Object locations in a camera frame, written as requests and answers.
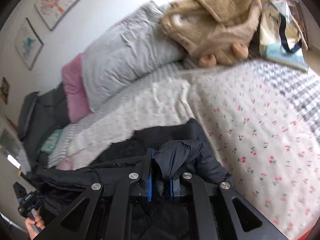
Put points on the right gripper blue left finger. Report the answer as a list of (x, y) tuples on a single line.
[(146, 178)]

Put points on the blue bird picture frame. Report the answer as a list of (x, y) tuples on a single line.
[(28, 44)]

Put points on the cream and blue tote bag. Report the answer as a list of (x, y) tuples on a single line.
[(281, 39)]

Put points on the teal patterned cloth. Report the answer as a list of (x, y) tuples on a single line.
[(51, 142)]

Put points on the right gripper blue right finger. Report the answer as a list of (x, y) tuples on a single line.
[(175, 186)]

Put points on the person's left hand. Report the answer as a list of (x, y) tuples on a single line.
[(31, 224)]

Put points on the tan fleece garment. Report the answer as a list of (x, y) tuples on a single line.
[(214, 31)]

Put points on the black quilted puffer jacket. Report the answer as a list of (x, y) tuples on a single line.
[(105, 201)]

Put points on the pink pillow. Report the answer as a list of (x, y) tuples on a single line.
[(77, 101)]

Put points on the grey white pillow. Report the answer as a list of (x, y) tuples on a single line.
[(127, 51)]

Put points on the cherry print white duvet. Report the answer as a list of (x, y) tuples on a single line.
[(255, 132)]

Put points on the dark grey bedside cushion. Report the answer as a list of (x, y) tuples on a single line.
[(40, 116)]

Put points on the tree picture frame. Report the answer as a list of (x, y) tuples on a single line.
[(53, 11)]

